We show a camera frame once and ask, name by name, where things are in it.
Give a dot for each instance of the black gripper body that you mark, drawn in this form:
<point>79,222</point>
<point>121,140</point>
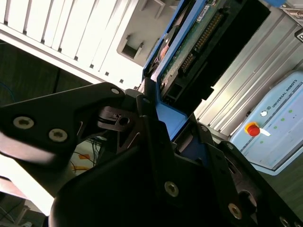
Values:
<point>106,201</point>

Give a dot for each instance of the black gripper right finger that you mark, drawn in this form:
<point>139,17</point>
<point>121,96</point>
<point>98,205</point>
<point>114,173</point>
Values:
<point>248,189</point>

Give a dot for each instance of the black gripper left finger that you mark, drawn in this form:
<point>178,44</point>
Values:
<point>59,111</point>

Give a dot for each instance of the hard disk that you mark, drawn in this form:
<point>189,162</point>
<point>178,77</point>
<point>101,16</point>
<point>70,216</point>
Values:
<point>189,47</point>

